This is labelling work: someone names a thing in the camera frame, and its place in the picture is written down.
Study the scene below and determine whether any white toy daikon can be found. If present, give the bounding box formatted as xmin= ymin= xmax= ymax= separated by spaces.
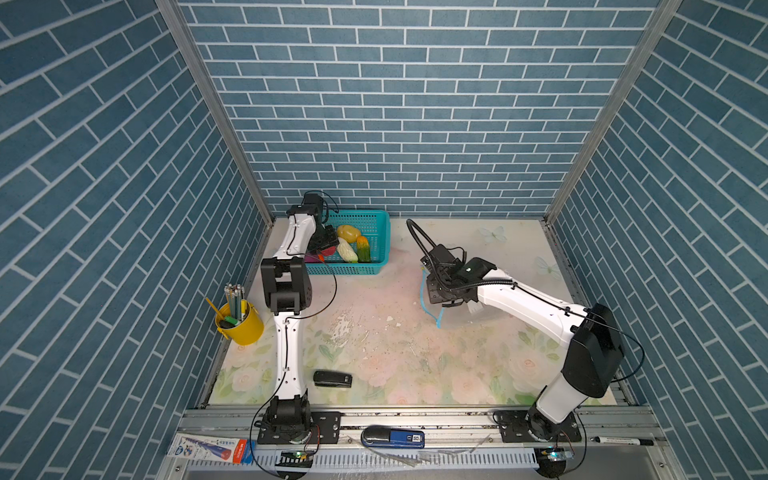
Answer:
xmin=337 ymin=238 xmax=359 ymax=263

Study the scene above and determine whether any red blue pencil box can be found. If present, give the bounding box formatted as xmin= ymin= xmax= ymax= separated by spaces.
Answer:
xmin=166 ymin=433 xmax=256 ymax=465

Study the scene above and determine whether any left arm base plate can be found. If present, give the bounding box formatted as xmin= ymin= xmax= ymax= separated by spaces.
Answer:
xmin=255 ymin=410 xmax=342 ymax=445

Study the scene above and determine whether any blue black box cutter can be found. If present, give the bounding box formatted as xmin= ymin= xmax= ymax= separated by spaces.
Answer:
xmin=360 ymin=425 xmax=426 ymax=449

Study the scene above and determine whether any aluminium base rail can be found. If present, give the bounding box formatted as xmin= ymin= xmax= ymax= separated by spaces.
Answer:
xmin=157 ymin=405 xmax=684 ymax=479

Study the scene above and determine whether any orange green toy corn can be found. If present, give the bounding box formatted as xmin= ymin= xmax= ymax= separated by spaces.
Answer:
xmin=355 ymin=235 xmax=372 ymax=263

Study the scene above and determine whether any clear zip top bag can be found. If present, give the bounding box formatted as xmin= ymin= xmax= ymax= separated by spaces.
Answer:
xmin=419 ymin=267 xmax=513 ymax=330

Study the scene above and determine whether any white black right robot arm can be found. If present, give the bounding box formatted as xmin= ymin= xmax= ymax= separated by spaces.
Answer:
xmin=424 ymin=258 xmax=624 ymax=441

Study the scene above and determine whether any black stapler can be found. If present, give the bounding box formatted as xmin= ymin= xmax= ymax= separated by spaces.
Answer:
xmin=313 ymin=370 xmax=353 ymax=388

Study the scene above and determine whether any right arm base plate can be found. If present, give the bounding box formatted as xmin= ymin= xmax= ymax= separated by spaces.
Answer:
xmin=491 ymin=409 xmax=583 ymax=443

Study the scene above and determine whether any black marker pen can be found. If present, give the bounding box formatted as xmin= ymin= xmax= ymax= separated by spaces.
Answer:
xmin=592 ymin=436 xmax=655 ymax=447

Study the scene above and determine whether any yellow pen cup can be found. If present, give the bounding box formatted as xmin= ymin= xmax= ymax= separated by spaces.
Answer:
xmin=206 ymin=284 xmax=264 ymax=346

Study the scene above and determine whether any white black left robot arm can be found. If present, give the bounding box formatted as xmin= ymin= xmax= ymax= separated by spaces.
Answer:
xmin=259 ymin=207 xmax=319 ymax=444

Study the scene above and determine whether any teal plastic basket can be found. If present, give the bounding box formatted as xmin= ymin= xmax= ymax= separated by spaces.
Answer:
xmin=306 ymin=210 xmax=391 ymax=276

